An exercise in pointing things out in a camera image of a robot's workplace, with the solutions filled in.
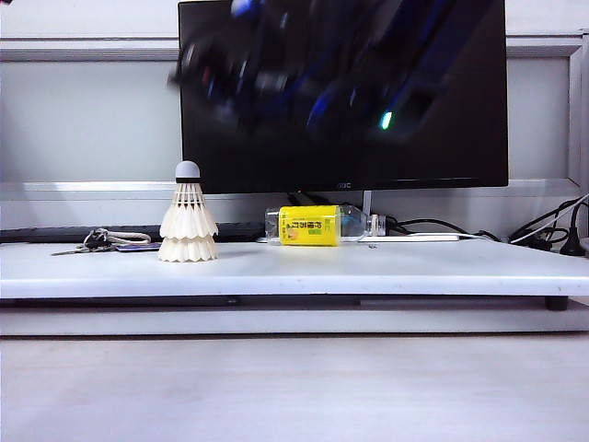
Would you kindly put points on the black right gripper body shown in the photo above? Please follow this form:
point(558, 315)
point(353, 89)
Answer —
point(230, 78)

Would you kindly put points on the white feather shuttlecock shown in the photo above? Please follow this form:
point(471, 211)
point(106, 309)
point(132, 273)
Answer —
point(188, 216)

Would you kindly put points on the shuttlecock with green cork sticker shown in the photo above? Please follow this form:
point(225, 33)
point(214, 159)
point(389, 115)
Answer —
point(188, 251)

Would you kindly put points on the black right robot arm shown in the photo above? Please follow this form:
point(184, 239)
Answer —
point(359, 60)

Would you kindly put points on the black computer monitor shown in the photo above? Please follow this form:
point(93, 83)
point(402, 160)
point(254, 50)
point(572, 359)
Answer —
point(340, 156)

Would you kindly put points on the black keyboard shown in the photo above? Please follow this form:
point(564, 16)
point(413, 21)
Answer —
point(239, 230)

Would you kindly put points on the plastic bottle with yellow label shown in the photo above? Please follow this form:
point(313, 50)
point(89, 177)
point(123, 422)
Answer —
point(313, 216)

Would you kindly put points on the blue card tag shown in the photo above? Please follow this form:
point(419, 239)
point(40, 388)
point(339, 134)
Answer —
point(138, 247)

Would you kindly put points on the white raised desk board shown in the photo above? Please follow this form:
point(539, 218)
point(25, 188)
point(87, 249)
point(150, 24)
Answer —
point(294, 271)

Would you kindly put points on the bunch of metal keys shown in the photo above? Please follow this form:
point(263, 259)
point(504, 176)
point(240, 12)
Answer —
point(92, 241)

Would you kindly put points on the black power plug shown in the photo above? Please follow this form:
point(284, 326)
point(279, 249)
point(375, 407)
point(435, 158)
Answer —
point(573, 246)

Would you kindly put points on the black board foot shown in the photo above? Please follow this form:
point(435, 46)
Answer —
point(556, 304)

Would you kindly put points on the grey aluminium partition frame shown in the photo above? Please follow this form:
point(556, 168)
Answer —
point(92, 50)

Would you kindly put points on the silver monitor stand post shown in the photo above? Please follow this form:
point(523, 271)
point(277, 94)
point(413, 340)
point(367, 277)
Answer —
point(366, 202)

